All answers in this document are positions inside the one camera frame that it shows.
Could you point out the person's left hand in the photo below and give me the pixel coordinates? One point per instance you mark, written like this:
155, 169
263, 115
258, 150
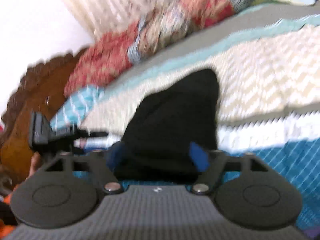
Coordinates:
36, 163

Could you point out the zigzag patterned bedspread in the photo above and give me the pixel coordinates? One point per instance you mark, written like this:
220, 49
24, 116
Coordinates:
267, 64

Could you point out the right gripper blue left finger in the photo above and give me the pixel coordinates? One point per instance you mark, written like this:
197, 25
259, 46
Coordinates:
114, 155

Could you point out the black pants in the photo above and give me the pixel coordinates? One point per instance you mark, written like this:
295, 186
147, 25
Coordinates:
158, 136

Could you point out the teal wave pattern pillow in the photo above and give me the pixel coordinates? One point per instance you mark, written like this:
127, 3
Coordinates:
77, 106

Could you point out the red floral patchwork quilt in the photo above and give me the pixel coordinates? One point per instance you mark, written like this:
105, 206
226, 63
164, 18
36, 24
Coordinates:
116, 51

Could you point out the carved wooden headboard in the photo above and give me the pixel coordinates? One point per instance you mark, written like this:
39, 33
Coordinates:
40, 90

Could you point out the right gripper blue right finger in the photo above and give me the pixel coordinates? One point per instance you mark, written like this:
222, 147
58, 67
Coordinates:
199, 157

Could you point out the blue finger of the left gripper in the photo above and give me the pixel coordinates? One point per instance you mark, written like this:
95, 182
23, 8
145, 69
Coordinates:
90, 134

